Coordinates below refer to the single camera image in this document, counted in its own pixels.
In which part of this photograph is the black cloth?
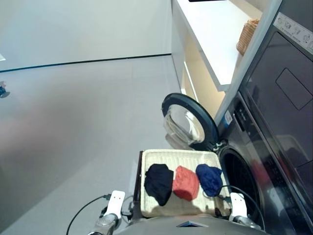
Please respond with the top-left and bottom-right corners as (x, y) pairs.
(144, 163), (175, 207)

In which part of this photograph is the red cloth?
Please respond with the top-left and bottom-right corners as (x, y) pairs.
(172, 165), (201, 202)

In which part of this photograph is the dark blue cloth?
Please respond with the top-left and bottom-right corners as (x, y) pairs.
(195, 163), (224, 198)

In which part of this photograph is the round glass washing machine door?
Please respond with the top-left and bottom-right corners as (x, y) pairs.
(161, 92), (220, 152)

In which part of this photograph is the pale woven basket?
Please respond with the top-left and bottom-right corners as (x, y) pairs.
(140, 148), (232, 219)

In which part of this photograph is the dark brown basket stand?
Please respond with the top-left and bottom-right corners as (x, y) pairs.
(133, 150), (144, 204)

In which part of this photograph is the brown wicker basket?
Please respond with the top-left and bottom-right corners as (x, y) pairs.
(236, 19), (260, 56)

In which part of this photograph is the grey washing machine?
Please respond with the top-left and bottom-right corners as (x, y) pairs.
(214, 0), (313, 235)

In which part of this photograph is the white shelf unit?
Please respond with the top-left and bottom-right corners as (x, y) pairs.
(171, 0), (264, 123)

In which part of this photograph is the silver robot torso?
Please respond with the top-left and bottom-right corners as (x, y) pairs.
(122, 215), (267, 235)

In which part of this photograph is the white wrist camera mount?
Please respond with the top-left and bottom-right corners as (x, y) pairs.
(105, 190), (126, 220)
(229, 192), (248, 221)

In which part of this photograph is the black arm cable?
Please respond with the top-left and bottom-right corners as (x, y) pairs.
(202, 185), (266, 231)
(66, 194), (134, 235)

